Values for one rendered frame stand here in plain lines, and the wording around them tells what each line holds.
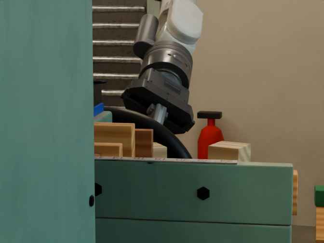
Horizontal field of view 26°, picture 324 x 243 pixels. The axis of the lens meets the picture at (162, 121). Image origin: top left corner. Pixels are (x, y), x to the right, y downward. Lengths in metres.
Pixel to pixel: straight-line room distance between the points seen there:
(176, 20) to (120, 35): 2.54
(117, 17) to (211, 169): 3.17
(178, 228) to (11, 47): 0.36
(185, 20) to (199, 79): 2.46
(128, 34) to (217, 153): 3.00
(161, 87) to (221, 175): 0.52
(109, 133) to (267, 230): 0.21
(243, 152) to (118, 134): 0.14
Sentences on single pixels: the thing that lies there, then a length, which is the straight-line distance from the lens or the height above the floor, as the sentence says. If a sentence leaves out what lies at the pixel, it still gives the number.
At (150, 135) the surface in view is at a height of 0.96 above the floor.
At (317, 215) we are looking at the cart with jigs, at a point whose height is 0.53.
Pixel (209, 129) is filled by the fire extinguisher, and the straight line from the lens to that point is 3.60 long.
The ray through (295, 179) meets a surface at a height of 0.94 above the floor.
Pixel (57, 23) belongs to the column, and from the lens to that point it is 0.40.
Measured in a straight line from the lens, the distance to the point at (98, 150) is 0.73.
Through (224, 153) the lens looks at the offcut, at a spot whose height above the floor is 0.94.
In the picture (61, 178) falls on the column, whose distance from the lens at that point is 0.41.
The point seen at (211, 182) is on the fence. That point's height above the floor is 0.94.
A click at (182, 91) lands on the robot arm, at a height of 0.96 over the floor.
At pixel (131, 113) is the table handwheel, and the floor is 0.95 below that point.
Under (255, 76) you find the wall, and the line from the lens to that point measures 3.68.
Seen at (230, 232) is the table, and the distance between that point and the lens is 0.65.
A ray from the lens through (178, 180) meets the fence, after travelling 0.64.
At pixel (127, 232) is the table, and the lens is 0.66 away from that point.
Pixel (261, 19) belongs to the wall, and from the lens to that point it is 3.66.
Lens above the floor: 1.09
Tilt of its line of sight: 8 degrees down
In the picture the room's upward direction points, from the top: straight up
